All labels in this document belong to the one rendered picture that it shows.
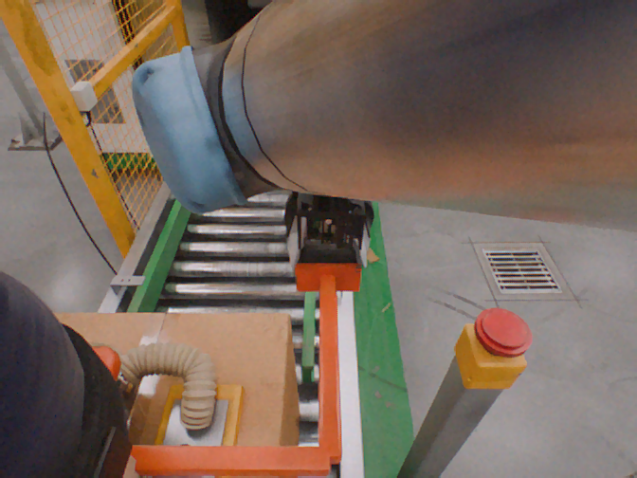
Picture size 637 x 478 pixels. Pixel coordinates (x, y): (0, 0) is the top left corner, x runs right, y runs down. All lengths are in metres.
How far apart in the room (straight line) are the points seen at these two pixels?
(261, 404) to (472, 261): 1.72
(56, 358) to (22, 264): 2.23
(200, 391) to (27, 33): 0.91
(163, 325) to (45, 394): 0.42
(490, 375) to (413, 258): 1.51
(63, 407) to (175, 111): 0.19
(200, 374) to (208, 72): 0.40
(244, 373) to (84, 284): 1.69
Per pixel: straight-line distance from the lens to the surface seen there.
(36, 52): 1.19
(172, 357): 0.54
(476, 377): 0.61
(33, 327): 0.27
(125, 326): 0.70
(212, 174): 0.17
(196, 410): 0.53
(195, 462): 0.42
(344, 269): 0.50
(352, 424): 0.94
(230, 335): 0.64
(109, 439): 0.31
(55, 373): 0.28
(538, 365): 1.90
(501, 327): 0.57
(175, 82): 0.18
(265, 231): 1.38
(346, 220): 0.41
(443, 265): 2.09
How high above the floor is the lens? 1.48
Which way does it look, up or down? 44 degrees down
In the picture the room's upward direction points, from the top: straight up
